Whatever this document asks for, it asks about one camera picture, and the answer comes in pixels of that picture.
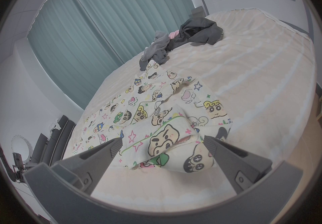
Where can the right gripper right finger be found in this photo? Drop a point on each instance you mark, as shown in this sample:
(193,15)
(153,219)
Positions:
(231,167)

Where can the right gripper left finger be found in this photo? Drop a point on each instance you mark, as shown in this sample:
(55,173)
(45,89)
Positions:
(98,167)

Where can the white printed pyjama top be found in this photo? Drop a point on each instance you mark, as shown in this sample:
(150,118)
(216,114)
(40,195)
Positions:
(151,127)

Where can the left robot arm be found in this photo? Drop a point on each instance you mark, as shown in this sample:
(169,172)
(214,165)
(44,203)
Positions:
(18,165)

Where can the bed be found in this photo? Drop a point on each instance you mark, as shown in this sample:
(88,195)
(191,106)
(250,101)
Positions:
(251,79)

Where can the dark grey garment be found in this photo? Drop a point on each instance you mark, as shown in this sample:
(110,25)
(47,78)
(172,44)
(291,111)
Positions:
(156,60)

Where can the light grey and white garment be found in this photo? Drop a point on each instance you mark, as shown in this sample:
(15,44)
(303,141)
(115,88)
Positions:
(158,44)

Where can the black garment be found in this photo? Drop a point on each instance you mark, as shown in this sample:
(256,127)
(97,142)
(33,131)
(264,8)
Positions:
(201,31)

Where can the pink garment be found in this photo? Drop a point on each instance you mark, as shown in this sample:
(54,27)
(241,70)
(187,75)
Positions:
(174,34)

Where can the grey bedside table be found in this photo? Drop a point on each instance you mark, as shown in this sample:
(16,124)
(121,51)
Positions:
(197,11)

